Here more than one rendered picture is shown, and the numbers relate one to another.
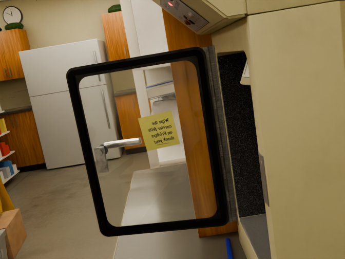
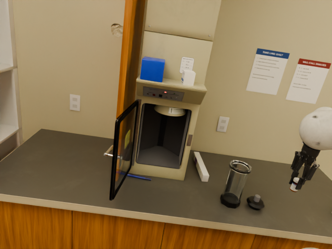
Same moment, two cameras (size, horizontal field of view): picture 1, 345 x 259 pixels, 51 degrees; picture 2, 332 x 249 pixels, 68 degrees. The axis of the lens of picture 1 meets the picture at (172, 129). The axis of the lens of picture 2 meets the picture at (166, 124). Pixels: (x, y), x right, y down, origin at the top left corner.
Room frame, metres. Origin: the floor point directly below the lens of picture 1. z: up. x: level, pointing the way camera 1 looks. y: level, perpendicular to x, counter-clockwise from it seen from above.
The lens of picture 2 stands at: (0.64, 1.09, 1.76)
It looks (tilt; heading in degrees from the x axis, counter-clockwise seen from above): 22 degrees down; 268
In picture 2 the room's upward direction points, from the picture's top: 9 degrees clockwise
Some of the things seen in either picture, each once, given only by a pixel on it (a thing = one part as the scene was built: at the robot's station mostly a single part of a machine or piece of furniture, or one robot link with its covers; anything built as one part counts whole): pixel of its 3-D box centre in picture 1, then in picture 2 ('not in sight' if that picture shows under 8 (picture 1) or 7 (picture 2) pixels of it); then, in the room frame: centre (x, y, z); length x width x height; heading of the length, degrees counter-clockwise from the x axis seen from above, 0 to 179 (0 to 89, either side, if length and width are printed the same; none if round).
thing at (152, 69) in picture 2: not in sight; (152, 68); (0.69, -0.05, 1.56); 0.10 x 0.10 x 0.09; 0
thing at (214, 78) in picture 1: (222, 139); (135, 134); (0.75, -0.10, 1.19); 0.03 x 0.02 x 0.39; 0
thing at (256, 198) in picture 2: not in sight; (256, 200); (0.07, 0.03, 0.97); 0.09 x 0.09 x 0.07
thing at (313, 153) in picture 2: not in sight; (308, 154); (-0.11, 0.02, 1.28); 0.08 x 0.07 x 0.09; 107
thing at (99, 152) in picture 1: (101, 159); (119, 161); (0.78, 0.17, 1.18); 0.02 x 0.02 x 0.06; 81
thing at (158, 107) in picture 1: (149, 148); (124, 147); (0.77, 0.06, 1.19); 0.30 x 0.01 x 0.40; 81
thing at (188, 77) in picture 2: not in sight; (187, 77); (0.53, -0.05, 1.54); 0.05 x 0.05 x 0.06; 8
